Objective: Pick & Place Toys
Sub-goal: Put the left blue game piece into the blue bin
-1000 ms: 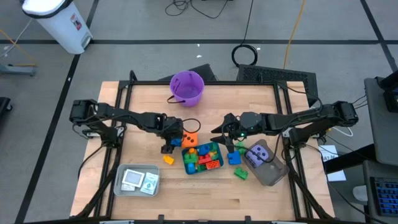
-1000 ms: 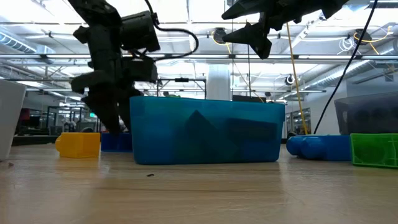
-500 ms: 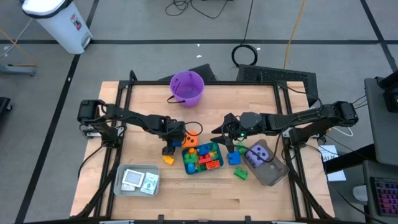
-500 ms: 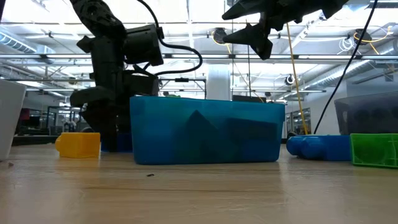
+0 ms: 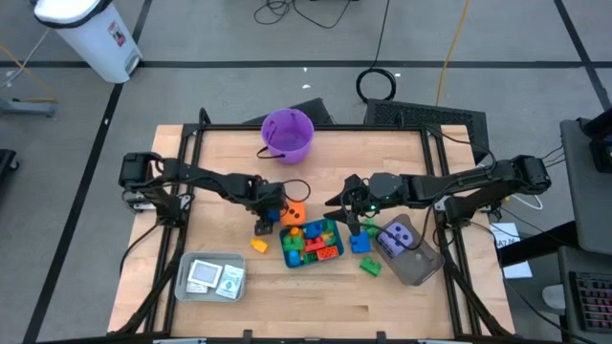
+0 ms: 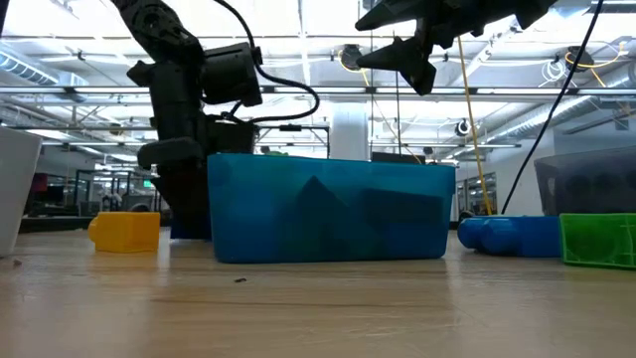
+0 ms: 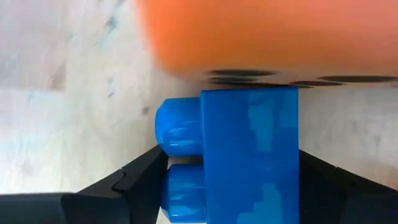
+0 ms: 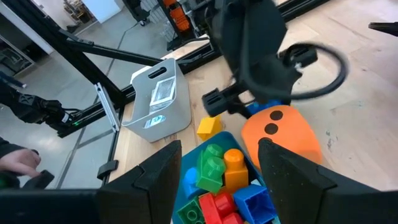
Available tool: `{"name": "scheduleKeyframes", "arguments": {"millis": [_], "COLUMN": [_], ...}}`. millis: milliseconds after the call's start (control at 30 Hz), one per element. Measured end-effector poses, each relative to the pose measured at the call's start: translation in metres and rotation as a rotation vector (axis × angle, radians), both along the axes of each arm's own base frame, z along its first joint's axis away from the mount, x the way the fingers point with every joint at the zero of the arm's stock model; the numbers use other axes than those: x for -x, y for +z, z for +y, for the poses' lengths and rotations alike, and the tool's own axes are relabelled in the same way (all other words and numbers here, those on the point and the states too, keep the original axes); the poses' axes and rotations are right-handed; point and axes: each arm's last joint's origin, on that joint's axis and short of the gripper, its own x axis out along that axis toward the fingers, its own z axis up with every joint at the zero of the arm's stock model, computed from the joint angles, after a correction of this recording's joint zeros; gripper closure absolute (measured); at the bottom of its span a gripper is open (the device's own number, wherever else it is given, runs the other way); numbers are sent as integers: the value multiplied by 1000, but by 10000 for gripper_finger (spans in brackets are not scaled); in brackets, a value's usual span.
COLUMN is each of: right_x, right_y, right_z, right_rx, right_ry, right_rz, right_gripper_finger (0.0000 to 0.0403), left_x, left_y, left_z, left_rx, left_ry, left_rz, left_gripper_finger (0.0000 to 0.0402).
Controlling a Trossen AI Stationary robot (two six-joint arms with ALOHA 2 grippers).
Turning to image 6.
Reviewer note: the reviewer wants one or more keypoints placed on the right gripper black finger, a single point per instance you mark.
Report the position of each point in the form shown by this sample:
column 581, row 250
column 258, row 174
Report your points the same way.
column 405, row 62
column 392, row 15

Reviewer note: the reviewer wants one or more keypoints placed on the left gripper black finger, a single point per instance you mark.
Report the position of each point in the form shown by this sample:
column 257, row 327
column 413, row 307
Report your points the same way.
column 184, row 184
column 232, row 135

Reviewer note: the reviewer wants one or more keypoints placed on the green toy block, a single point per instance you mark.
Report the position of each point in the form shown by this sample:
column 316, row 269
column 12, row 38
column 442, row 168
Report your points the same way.
column 598, row 241

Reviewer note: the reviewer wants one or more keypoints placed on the yellow toy block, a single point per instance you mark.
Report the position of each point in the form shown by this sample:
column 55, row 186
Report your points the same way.
column 126, row 231

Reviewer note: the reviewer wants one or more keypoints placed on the teal plastic bin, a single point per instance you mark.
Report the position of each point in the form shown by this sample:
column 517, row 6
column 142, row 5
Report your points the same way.
column 328, row 209

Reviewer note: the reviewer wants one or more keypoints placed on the light grey plastic bin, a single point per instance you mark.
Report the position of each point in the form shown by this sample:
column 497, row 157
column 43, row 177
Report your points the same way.
column 15, row 189

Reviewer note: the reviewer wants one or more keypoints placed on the dark grey translucent bin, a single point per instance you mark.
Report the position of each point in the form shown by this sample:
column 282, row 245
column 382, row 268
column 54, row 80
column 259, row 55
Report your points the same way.
column 586, row 164

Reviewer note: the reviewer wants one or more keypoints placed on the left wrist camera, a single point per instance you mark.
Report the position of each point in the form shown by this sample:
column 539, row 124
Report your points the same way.
column 231, row 74

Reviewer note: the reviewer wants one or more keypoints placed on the black aluminium table frame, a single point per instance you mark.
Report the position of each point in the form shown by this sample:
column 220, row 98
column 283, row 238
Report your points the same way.
column 54, row 225

